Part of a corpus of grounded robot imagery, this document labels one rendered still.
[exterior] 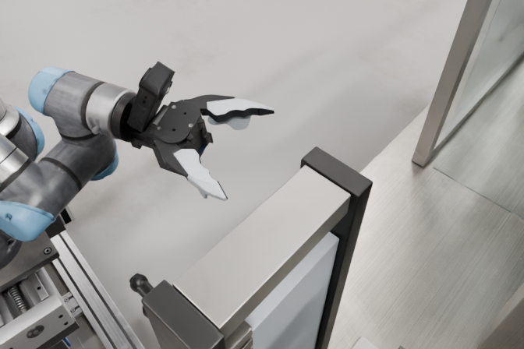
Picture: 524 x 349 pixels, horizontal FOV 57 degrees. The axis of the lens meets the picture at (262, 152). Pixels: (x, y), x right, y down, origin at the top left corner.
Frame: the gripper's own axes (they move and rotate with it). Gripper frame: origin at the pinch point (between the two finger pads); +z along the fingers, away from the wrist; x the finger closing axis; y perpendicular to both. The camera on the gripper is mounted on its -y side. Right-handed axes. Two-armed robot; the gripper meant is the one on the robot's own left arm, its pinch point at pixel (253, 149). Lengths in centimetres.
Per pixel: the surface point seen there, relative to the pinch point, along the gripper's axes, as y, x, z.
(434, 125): 26.1, -34.9, 21.7
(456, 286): 35.0, -7.9, 33.6
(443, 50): 152, -201, 20
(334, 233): -16.9, 15.2, 15.0
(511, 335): 24.2, 1.4, 40.3
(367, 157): 139, -101, 3
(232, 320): -23.4, 25.5, 12.1
